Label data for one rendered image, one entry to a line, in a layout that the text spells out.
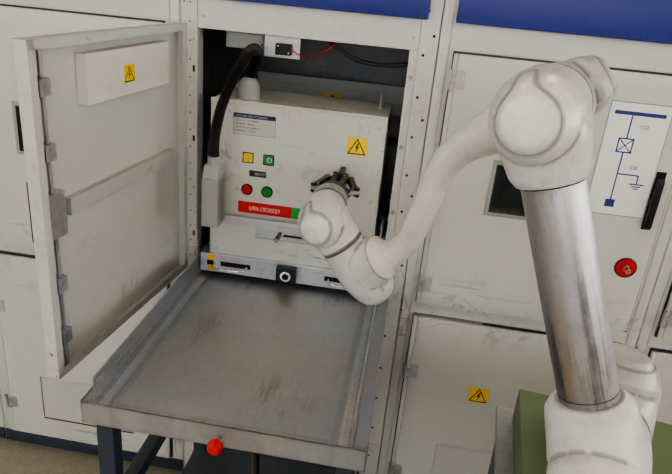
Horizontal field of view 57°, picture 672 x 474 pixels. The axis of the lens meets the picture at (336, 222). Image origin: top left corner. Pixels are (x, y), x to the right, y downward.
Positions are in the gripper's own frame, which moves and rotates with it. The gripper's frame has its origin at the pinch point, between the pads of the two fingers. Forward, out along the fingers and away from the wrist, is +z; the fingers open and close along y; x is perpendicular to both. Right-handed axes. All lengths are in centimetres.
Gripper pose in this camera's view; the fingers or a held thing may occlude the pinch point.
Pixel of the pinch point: (341, 175)
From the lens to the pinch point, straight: 168.9
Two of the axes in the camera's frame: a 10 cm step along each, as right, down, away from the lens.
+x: 0.8, -9.2, -3.7
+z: 1.4, -3.6, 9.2
